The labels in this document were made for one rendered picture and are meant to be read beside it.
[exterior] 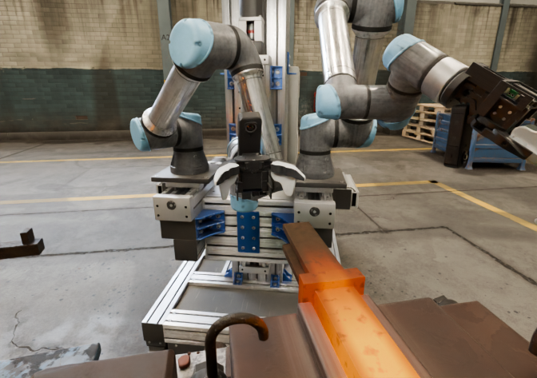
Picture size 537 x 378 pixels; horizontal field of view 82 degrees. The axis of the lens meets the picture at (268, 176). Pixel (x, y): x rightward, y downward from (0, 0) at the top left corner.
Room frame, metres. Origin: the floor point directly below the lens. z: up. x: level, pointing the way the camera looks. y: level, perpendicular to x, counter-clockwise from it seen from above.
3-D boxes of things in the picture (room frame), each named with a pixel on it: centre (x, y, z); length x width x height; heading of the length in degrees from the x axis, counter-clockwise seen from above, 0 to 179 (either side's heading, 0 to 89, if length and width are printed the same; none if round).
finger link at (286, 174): (0.55, -0.04, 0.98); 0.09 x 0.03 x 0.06; 47
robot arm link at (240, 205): (0.79, 0.05, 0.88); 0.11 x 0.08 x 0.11; 137
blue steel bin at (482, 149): (4.77, -3.24, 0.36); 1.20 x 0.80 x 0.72; 177
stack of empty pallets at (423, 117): (6.74, -3.65, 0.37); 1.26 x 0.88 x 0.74; 8
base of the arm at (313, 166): (1.14, -0.18, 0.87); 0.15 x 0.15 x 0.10
